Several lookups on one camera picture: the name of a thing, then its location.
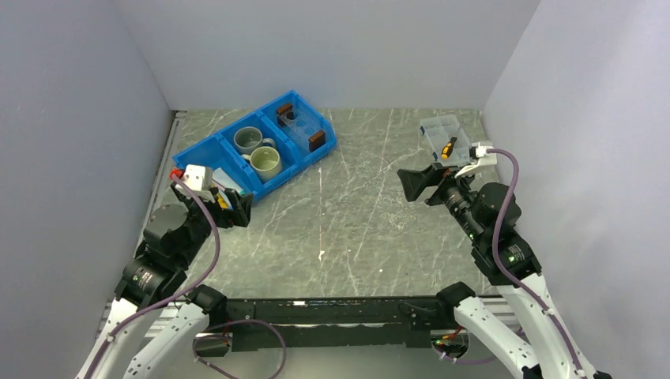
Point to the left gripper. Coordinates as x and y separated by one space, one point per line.
227 217

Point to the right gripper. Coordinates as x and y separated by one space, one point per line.
414 181

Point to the blue three-compartment bin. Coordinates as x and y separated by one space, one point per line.
218 151

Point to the clear holder with wooden ends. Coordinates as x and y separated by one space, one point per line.
303 127

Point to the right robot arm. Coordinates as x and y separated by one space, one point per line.
543 348

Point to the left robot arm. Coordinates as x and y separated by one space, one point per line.
152 313

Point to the yellow toothpaste tube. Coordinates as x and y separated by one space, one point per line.
223 201

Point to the white toothpaste tube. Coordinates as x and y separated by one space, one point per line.
223 180

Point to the yellow black screwdriver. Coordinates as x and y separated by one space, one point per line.
448 149

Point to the green ceramic mug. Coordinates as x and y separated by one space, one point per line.
265 161

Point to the clear plastic organizer box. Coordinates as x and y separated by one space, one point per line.
438 131

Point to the grey ceramic mug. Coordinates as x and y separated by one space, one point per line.
249 138

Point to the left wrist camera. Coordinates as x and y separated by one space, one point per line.
198 178

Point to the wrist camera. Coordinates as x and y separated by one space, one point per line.
198 178
480 159

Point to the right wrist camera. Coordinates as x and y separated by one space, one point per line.
480 159

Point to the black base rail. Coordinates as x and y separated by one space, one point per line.
251 324

